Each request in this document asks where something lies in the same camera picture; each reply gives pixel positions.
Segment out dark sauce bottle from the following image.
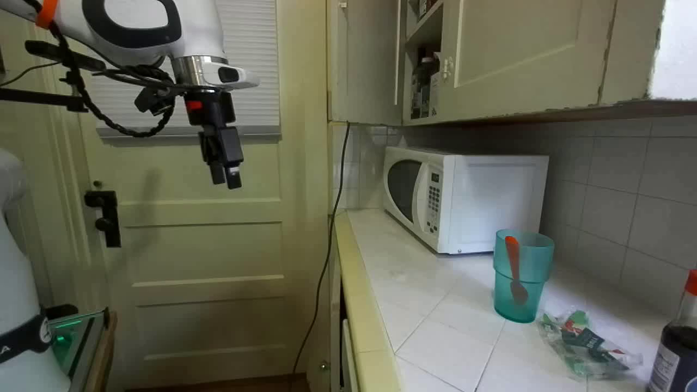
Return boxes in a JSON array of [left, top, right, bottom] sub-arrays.
[[644, 266, 697, 392]]

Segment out white microwave oven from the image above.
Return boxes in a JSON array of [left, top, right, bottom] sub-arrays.
[[381, 143, 553, 258]]

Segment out black power cord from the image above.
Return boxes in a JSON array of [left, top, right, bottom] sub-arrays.
[[290, 123, 352, 377]]

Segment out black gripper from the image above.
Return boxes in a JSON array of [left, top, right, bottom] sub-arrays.
[[184, 86, 246, 192]]

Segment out cream wall cabinet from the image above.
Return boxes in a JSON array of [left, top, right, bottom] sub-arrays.
[[324, 0, 667, 131]]

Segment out green lit device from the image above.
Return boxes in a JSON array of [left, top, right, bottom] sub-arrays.
[[46, 307, 118, 392]]

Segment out cream base cabinet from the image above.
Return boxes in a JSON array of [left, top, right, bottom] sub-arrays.
[[328, 275, 366, 392]]

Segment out teal plastic cup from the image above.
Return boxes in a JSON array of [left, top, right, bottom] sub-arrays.
[[493, 226, 558, 326]]

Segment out closed cream cabinet door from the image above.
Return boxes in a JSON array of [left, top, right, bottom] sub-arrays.
[[437, 0, 620, 123]]

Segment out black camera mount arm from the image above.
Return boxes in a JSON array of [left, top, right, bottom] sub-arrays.
[[0, 39, 108, 116]]

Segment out clear plastic snack bag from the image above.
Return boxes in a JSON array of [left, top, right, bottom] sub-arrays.
[[535, 309, 644, 384]]

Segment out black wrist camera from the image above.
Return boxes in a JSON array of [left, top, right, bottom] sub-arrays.
[[134, 86, 179, 118]]

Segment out black door latch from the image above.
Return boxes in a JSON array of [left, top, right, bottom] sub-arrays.
[[82, 187, 124, 250]]

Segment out cream panelled room door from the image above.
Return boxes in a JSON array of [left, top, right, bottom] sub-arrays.
[[67, 0, 332, 388]]

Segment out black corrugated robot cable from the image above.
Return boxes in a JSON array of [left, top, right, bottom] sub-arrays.
[[42, 19, 179, 142]]

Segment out white door blind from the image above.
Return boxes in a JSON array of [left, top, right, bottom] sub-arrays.
[[85, 0, 283, 142]]

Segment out stacked pantry goods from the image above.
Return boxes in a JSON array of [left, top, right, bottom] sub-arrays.
[[407, 49, 442, 120]]

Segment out open cream cabinet door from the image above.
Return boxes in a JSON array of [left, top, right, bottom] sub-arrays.
[[324, 0, 405, 126]]

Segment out orange plastic spoon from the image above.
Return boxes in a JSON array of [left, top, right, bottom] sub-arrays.
[[503, 234, 532, 307]]

